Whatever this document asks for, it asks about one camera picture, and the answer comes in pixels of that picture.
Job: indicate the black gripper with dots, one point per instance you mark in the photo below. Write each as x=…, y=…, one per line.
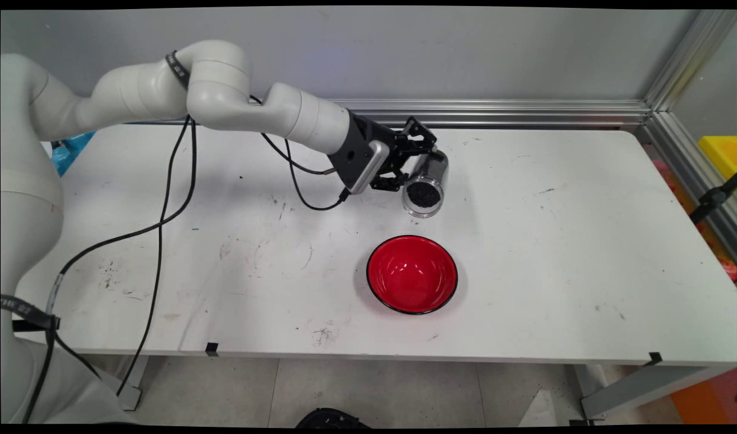
x=395, y=144

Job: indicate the clear jar with black seeds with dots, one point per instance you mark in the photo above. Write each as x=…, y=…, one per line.
x=425, y=193

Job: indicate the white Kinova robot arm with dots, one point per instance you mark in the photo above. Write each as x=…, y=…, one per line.
x=223, y=90

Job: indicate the red bowl with black rim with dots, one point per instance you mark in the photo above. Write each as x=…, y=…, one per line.
x=411, y=274

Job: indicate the black round floor object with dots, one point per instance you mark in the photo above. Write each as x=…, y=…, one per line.
x=332, y=419

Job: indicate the black tape strip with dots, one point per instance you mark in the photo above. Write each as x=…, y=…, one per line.
x=654, y=358
x=212, y=349

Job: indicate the black clamp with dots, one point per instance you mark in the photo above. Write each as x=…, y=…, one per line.
x=711, y=198

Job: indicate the yellow box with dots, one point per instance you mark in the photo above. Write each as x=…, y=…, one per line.
x=721, y=154

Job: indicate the white table leg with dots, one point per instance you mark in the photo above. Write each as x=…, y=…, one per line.
x=633, y=389
x=130, y=386

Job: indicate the blue plastic bag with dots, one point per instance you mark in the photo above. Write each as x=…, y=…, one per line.
x=67, y=154

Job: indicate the orange box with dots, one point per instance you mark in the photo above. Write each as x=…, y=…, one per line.
x=711, y=398

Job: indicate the aluminium frame rail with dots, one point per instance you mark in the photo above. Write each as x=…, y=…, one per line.
x=525, y=113
x=681, y=163

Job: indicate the aluminium frame post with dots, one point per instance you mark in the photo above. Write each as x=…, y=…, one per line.
x=687, y=60

